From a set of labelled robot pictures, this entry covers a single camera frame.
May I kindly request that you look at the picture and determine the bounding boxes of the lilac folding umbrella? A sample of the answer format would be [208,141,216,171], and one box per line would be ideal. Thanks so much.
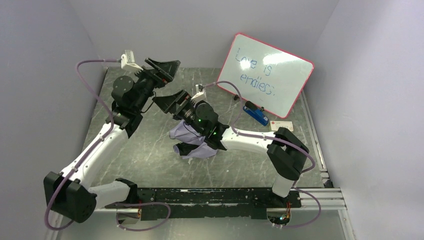
[169,120,218,159]

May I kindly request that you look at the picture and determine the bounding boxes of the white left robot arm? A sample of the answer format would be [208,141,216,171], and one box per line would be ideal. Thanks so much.
[43,58,180,223]

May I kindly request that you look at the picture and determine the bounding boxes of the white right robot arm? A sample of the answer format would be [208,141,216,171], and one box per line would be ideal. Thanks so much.
[153,90,309,198]

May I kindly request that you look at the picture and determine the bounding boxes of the blue black stapler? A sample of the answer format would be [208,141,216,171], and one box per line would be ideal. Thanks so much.
[243,101,269,126]

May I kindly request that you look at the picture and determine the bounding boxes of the white staples box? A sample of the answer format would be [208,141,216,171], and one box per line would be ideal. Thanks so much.
[269,120,294,132]

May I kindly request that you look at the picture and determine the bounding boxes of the red framed whiteboard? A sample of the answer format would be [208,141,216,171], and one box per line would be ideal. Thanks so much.
[217,33,315,119]

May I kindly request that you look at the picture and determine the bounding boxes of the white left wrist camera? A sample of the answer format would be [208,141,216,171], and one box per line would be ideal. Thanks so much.
[120,50,142,73]

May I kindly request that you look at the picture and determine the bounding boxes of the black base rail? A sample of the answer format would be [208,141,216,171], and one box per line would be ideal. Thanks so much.
[105,186,301,221]

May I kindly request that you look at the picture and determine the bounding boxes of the aluminium frame rail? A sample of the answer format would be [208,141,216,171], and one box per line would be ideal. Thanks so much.
[44,89,357,240]

